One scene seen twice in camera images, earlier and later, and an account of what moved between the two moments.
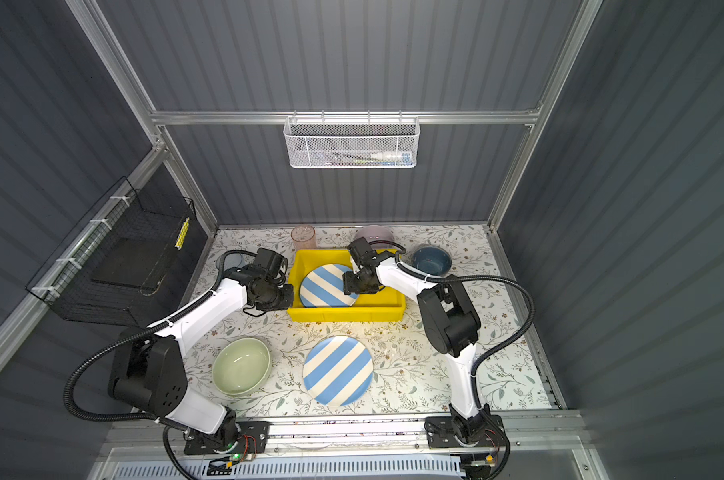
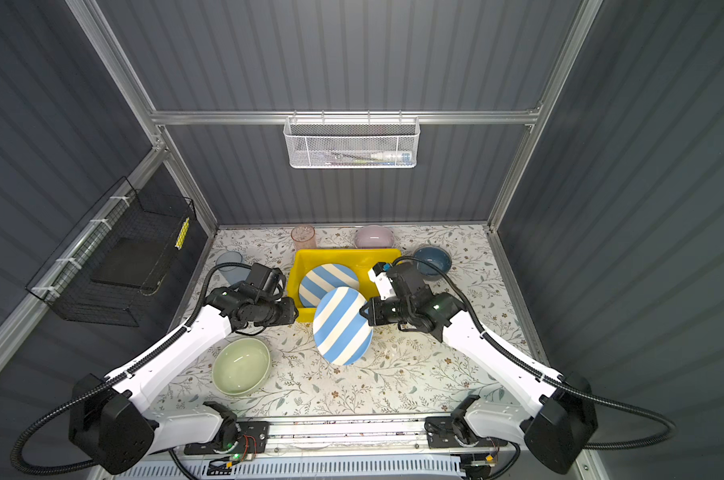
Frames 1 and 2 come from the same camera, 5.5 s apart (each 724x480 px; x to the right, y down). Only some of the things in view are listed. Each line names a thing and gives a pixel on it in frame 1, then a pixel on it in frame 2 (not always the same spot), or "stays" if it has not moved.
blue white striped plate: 323,287 stays
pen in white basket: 380,156 stays
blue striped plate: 338,370 -> 342,333
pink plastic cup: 304,237 stays
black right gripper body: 367,289 -> 393,309
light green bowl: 241,366 stays
